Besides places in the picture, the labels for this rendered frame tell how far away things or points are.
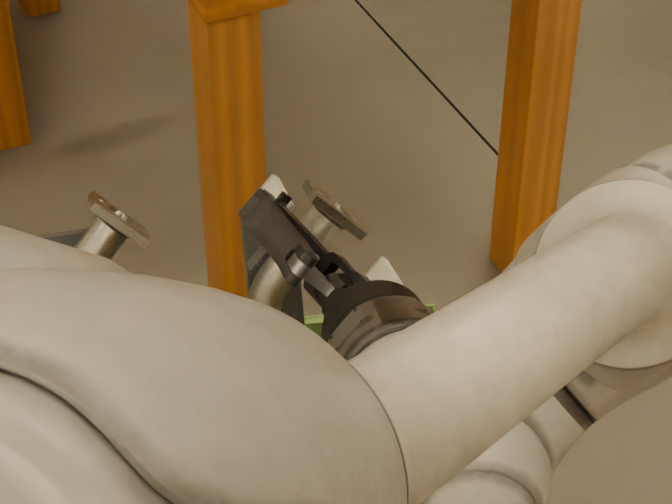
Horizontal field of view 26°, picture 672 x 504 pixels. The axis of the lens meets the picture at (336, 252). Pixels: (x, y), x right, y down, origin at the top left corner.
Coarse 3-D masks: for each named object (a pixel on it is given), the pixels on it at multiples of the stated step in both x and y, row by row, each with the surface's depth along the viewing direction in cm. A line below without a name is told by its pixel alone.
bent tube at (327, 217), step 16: (320, 192) 117; (320, 208) 115; (336, 208) 116; (304, 224) 116; (320, 224) 116; (336, 224) 116; (352, 224) 116; (320, 240) 116; (272, 272) 117; (256, 288) 117; (272, 288) 117; (288, 288) 118; (272, 304) 117
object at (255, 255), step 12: (252, 240) 120; (252, 252) 121; (264, 252) 119; (252, 264) 120; (252, 276) 122; (300, 288) 123; (288, 300) 123; (300, 300) 123; (288, 312) 124; (300, 312) 124
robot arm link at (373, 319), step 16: (368, 304) 94; (384, 304) 93; (400, 304) 93; (416, 304) 94; (352, 320) 94; (368, 320) 92; (384, 320) 91; (400, 320) 91; (416, 320) 91; (336, 336) 94; (352, 336) 92; (368, 336) 90; (352, 352) 90
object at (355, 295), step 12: (336, 276) 100; (336, 288) 99; (348, 288) 98; (360, 288) 98; (372, 288) 97; (384, 288) 97; (396, 288) 98; (324, 300) 100; (336, 300) 98; (348, 300) 97; (360, 300) 96; (336, 312) 97; (348, 312) 96; (324, 324) 98; (336, 324) 96; (324, 336) 98
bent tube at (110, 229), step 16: (96, 208) 115; (112, 208) 118; (96, 224) 116; (112, 224) 115; (128, 224) 116; (80, 240) 117; (96, 240) 116; (112, 240) 116; (144, 240) 116; (112, 256) 118
